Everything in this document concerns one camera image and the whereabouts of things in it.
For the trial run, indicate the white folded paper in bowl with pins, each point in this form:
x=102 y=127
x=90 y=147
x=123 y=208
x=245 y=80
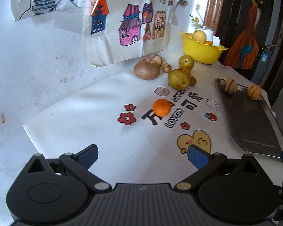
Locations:
x=216 y=41

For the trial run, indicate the white printed tablecloth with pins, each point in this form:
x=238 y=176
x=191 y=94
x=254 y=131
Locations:
x=135 y=145

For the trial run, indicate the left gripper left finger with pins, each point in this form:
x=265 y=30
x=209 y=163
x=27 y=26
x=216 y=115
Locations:
x=77 y=166

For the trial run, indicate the dark door frame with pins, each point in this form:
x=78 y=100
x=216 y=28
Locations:
x=269 y=69

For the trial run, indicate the metal tray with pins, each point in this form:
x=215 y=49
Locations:
x=252 y=124

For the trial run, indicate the yellow plastic bowl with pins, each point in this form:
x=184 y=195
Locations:
x=200 y=52

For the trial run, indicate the pale yellow pear in bowl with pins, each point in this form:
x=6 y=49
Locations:
x=199 y=36

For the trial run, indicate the small brown kiwi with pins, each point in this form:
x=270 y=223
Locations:
x=166 y=68

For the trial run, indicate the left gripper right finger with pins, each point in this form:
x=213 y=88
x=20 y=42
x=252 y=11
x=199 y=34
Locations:
x=208 y=165

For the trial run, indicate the small brown fruit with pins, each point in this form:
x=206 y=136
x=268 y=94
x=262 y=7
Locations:
x=192 y=81

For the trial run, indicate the portrait painting orange dress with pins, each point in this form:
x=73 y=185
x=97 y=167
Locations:
x=244 y=50

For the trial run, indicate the large brown kiwi fruit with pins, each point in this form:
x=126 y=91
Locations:
x=146 y=70

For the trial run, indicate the small orange mandarin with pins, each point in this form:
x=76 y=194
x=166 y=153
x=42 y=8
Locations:
x=187 y=71

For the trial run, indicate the brown wooden post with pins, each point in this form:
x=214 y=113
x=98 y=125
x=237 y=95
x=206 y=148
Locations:
x=213 y=13

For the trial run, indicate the yellow flowers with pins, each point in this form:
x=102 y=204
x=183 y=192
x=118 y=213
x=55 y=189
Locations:
x=197 y=20

